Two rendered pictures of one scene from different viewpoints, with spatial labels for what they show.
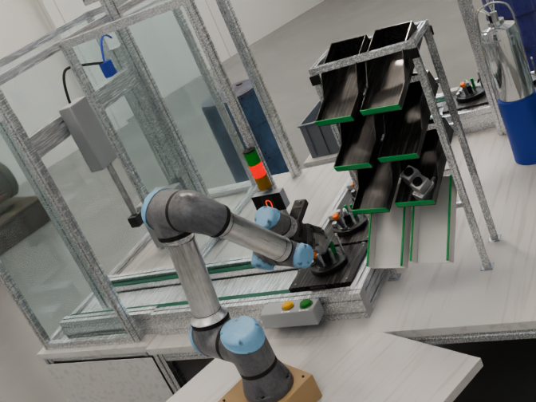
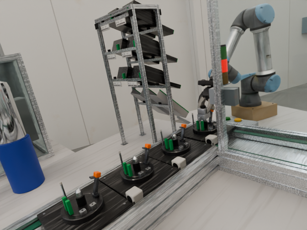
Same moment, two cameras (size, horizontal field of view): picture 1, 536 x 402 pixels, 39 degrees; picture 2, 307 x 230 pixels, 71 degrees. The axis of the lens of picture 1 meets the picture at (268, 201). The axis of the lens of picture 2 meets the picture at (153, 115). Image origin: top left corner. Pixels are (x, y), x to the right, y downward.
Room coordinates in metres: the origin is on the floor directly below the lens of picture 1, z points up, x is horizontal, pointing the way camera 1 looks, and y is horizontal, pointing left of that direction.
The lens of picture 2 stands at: (3.49, -0.08, 1.45)
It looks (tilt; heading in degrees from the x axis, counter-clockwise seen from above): 17 degrees down; 195
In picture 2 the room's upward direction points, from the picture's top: 10 degrees counter-clockwise
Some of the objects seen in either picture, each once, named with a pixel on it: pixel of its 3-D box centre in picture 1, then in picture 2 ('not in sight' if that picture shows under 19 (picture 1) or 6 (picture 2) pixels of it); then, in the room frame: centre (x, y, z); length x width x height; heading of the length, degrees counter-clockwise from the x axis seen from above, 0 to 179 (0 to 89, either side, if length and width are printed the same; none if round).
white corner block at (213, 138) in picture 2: not in sight; (211, 140); (2.49, -0.08, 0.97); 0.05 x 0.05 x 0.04; 56
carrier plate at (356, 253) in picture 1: (330, 266); (205, 131); (2.35, -0.11, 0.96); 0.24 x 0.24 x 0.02; 56
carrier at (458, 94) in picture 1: (468, 88); not in sight; (3.31, -1.08, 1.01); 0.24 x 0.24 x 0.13; 56
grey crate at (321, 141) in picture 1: (358, 118); not in sight; (4.40, -0.72, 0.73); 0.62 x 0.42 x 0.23; 56
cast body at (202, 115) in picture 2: (320, 238); (202, 112); (2.36, -0.11, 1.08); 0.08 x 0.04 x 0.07; 146
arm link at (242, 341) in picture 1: (245, 344); not in sight; (1.86, 0.23, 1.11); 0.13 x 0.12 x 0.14; 37
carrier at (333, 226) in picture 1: (346, 217); (175, 141); (2.56, -0.25, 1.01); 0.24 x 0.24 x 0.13; 56
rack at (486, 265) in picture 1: (408, 158); (138, 84); (2.26, -0.48, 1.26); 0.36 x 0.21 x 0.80; 56
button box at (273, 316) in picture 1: (291, 313); not in sight; (2.22, 0.08, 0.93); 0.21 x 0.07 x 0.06; 56
